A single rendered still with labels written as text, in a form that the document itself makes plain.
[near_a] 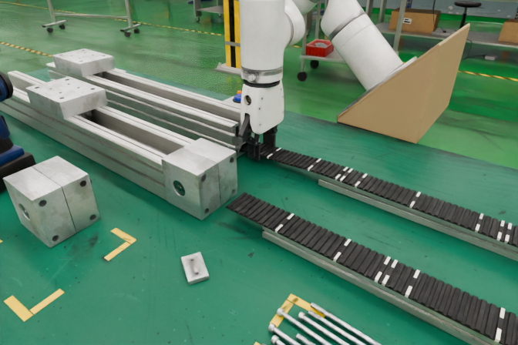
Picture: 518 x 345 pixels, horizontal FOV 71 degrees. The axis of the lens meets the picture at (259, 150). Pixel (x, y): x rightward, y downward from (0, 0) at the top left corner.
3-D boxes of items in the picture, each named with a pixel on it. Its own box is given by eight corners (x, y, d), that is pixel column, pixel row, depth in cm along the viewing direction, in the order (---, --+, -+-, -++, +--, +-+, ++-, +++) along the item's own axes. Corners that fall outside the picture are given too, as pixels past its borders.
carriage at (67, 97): (110, 115, 89) (105, 88, 86) (67, 130, 82) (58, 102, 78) (75, 100, 98) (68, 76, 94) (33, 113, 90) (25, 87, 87)
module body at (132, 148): (204, 178, 75) (201, 142, 71) (167, 202, 68) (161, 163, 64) (25, 95, 117) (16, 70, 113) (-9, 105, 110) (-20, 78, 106)
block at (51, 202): (112, 212, 65) (102, 167, 61) (49, 249, 57) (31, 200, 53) (82, 192, 71) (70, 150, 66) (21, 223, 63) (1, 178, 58)
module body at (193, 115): (259, 143, 88) (259, 111, 84) (232, 160, 81) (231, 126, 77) (80, 81, 130) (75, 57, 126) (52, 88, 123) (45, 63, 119)
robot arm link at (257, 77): (265, 74, 67) (265, 89, 68) (290, 63, 73) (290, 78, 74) (230, 66, 71) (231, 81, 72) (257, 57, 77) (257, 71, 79)
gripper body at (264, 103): (261, 85, 68) (261, 139, 73) (290, 72, 75) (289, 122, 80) (231, 78, 71) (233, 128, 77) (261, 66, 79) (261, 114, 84)
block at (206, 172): (245, 188, 72) (244, 145, 67) (201, 220, 63) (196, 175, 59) (212, 173, 77) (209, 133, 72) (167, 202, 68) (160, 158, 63)
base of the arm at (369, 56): (371, 92, 115) (336, 46, 116) (424, 54, 103) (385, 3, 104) (349, 108, 101) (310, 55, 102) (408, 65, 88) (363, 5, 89)
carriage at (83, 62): (117, 77, 116) (112, 55, 112) (85, 85, 108) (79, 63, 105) (89, 68, 124) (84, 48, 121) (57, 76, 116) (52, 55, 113)
